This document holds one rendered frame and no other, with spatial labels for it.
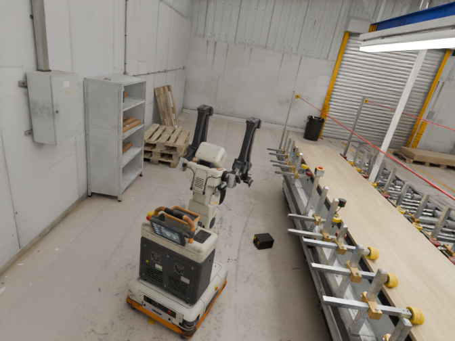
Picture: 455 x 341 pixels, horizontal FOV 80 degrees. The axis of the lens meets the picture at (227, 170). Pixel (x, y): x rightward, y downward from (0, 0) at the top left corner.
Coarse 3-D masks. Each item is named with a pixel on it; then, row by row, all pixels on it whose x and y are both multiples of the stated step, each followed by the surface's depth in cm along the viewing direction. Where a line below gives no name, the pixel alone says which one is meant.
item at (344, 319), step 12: (276, 156) 456; (288, 180) 352; (300, 204) 294; (312, 252) 227; (324, 264) 209; (324, 276) 197; (324, 288) 193; (336, 288) 187; (336, 312) 172; (348, 312) 170; (348, 324) 161; (348, 336) 154
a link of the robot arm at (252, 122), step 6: (246, 120) 209; (252, 120) 209; (258, 120) 213; (246, 126) 210; (252, 126) 208; (246, 132) 210; (252, 132) 211; (246, 138) 211; (246, 144) 212; (240, 150) 214; (246, 150) 214; (240, 156) 214; (234, 162) 217; (246, 162) 215; (240, 168) 214; (246, 168) 220
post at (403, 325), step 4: (400, 320) 119; (404, 320) 118; (408, 320) 118; (400, 324) 119; (404, 324) 117; (408, 324) 116; (396, 328) 121; (400, 328) 118; (404, 328) 117; (408, 328) 117; (392, 332) 123; (396, 332) 120; (400, 332) 118; (404, 332) 118; (408, 332) 118; (392, 336) 122; (396, 336) 120; (400, 336) 119; (404, 336) 119; (392, 340) 122; (396, 340) 120; (400, 340) 120
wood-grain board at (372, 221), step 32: (320, 160) 384; (352, 192) 296; (352, 224) 231; (384, 224) 241; (384, 256) 195; (416, 256) 202; (384, 288) 165; (416, 288) 170; (448, 288) 175; (448, 320) 150
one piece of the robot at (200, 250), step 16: (160, 208) 190; (144, 224) 201; (192, 224) 183; (144, 240) 204; (160, 240) 197; (192, 240) 188; (208, 240) 194; (144, 256) 209; (160, 256) 202; (176, 256) 195; (192, 256) 188; (208, 256) 198; (144, 272) 215; (160, 272) 207; (176, 272) 199; (192, 272) 192; (208, 272) 207; (176, 288) 205; (192, 288) 197
